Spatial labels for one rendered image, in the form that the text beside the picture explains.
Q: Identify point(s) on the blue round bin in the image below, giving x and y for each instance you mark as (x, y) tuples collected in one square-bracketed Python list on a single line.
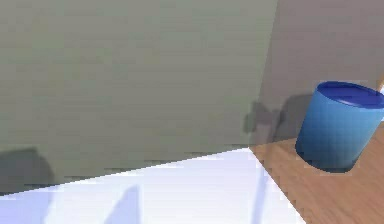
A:
[(336, 133)]

